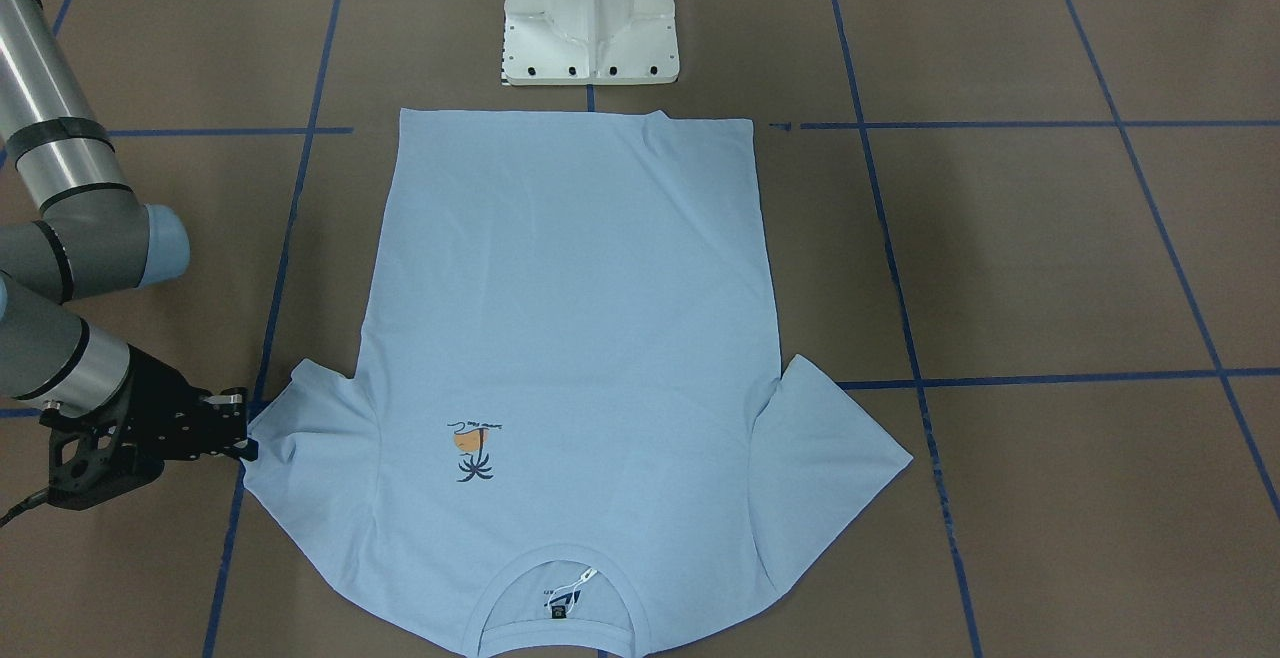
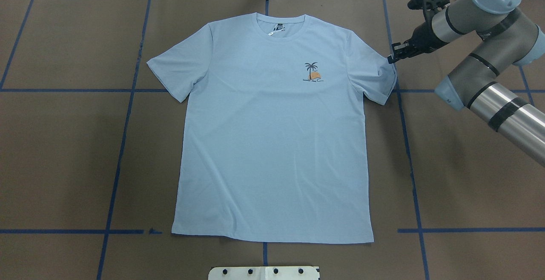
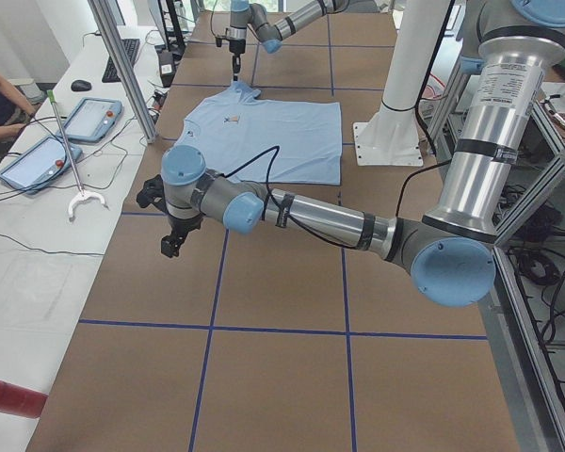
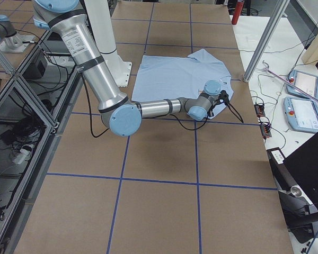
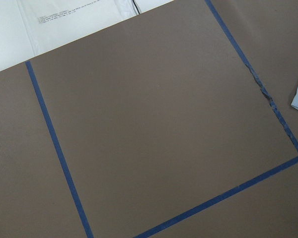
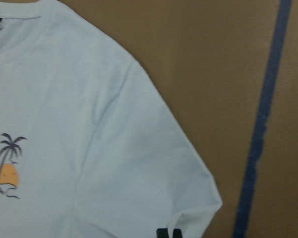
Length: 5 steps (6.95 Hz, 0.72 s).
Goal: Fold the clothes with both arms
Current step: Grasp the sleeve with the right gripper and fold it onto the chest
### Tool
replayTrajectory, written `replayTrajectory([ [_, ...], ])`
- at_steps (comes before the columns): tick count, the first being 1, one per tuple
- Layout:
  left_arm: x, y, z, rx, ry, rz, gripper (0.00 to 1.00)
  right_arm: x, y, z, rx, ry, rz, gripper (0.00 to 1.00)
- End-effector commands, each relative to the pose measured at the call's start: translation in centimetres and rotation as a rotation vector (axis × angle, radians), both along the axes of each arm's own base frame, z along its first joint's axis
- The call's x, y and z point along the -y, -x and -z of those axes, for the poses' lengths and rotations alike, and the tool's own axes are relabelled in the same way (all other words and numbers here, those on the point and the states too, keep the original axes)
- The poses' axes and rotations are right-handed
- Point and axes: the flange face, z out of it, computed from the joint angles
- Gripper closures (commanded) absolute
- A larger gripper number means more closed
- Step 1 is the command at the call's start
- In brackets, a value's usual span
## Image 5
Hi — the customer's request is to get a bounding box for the white sheet of paper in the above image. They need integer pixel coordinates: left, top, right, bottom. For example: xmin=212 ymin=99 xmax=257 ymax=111
xmin=17 ymin=0 xmax=138 ymax=56

